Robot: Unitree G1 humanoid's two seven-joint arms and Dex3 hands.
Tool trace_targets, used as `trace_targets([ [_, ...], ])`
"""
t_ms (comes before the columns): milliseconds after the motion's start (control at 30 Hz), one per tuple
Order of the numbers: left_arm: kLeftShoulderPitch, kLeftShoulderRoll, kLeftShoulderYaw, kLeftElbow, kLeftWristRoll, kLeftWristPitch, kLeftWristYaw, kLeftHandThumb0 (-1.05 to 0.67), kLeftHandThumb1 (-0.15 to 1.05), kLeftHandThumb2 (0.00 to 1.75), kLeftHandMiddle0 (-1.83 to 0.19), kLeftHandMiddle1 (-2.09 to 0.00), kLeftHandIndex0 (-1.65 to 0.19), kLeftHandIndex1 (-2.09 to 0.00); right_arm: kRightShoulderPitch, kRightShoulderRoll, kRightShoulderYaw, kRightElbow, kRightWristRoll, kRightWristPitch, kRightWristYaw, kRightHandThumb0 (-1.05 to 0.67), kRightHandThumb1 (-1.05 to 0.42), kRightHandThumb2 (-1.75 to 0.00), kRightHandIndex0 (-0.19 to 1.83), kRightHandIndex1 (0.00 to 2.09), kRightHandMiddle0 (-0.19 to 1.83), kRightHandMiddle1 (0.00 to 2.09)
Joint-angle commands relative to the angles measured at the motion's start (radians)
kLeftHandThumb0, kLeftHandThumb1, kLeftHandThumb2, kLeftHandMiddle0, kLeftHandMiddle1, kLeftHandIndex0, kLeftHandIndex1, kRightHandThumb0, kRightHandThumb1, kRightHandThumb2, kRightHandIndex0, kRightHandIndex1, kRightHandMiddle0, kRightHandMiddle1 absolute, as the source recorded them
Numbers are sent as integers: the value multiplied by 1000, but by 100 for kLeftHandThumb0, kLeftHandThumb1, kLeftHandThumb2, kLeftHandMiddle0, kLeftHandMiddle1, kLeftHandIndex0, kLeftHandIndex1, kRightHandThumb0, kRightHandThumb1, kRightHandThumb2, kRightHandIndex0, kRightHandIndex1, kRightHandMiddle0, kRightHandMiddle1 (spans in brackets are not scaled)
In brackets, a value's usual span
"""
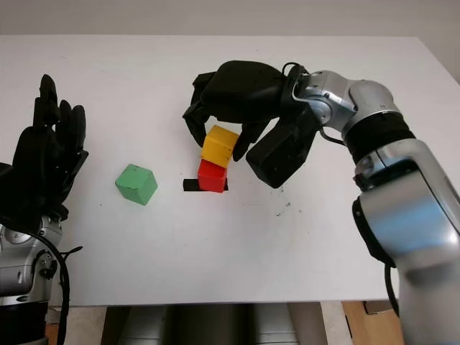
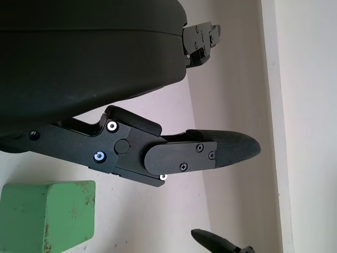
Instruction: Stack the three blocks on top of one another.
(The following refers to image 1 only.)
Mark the green cube block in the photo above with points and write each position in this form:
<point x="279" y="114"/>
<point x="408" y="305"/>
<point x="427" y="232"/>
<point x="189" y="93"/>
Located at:
<point x="134" y="183"/>

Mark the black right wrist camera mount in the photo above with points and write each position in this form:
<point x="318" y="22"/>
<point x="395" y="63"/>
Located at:
<point x="280" y="154"/>

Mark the yellow cube block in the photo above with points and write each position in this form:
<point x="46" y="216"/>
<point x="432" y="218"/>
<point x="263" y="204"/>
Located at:
<point x="217" y="145"/>

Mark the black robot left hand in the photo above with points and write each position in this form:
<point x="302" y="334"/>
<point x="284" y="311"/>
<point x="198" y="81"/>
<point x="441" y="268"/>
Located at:
<point x="43" y="154"/>

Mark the red cube block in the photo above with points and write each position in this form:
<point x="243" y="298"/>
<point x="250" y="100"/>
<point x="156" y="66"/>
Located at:
<point x="212" y="179"/>

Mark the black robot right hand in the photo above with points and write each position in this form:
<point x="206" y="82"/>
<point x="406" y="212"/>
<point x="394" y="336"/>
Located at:
<point x="244" y="93"/>

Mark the black tape strip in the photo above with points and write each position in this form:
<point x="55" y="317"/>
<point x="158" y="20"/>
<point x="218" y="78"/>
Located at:
<point x="189" y="185"/>

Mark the white table leg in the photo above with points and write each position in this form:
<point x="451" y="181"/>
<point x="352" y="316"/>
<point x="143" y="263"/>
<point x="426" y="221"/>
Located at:
<point x="332" y="323"/>

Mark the grey robot lower body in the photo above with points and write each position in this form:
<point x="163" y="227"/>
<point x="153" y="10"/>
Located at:
<point x="215" y="325"/>

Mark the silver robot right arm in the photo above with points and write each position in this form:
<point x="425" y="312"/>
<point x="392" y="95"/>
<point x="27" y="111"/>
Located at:
<point x="406" y="201"/>

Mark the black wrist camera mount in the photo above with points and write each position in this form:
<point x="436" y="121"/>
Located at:
<point x="14" y="194"/>
<point x="280" y="154"/>

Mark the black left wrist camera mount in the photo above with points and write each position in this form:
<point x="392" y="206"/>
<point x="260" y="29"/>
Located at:
<point x="14" y="194"/>

